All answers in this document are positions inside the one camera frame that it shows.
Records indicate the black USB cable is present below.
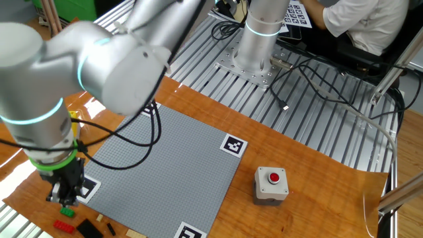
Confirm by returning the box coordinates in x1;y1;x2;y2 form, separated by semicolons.
268;64;311;112

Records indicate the black Lego plate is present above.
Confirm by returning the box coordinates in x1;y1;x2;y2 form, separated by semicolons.
76;218;104;238

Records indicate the green Lego brick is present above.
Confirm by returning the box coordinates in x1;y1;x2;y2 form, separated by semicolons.
59;206;76;218

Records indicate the wooden stick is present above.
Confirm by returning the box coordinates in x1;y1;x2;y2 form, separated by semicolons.
49;0;63;33
41;0;56;36

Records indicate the grey Lego baseplate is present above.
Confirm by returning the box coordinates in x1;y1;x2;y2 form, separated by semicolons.
79;102;249;238

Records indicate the grey hose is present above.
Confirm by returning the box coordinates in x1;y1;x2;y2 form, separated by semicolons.
307;79;399;173

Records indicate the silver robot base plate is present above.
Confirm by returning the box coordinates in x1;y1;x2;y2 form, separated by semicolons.
214;39;285;89

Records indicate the silver cable connector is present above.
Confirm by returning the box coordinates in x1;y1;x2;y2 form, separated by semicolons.
269;56;294;71

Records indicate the printed marker calibration sheet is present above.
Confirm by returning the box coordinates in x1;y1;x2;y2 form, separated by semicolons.
282;0;313;29

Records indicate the green box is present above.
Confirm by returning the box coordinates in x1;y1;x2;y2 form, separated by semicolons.
31;0;98;26

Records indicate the yellow and grey button box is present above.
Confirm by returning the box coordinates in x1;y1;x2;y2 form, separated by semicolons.
67;110;80;138

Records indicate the grey box with red button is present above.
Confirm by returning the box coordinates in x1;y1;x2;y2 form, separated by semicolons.
252;166;290;206

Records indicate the long black cable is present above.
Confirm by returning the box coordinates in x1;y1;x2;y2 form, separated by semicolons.
297;64;423;120

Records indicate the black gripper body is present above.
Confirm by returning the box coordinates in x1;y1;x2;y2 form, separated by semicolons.
41;157;86;191

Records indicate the black office chair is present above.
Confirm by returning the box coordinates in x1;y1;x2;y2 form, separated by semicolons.
277;6;423;87

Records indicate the aluminium profile bar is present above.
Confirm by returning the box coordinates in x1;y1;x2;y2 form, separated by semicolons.
376;171;423;216

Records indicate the red Lego brick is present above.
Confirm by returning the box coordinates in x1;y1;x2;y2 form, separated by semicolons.
52;219;76;235

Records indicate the tan Lego plate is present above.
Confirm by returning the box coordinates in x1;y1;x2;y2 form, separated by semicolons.
125;228;148;238

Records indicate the person in white shirt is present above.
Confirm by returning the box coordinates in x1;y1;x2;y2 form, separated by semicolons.
322;0;410;57

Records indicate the wood grain mat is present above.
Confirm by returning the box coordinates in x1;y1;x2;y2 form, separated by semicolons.
0;16;389;238

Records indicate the coiled black cable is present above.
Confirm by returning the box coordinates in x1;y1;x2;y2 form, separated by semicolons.
210;19;248;42

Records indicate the person's bare forearm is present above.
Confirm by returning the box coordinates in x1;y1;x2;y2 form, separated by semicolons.
299;0;331;30

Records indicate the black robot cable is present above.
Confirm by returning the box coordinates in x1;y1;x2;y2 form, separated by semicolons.
0;0;208;153
69;100;163;171

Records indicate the fiducial marker with C pattern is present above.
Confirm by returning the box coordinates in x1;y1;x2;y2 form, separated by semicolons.
173;221;208;238

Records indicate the black white fiducial marker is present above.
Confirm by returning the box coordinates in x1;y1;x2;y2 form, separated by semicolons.
141;102;162;117
219;132;249;159
77;175;102;204

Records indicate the green flange adapter ring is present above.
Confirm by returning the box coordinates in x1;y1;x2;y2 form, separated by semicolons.
28;140;79;172

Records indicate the aluminium frame post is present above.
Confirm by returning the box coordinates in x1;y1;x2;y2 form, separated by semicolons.
369;26;423;106

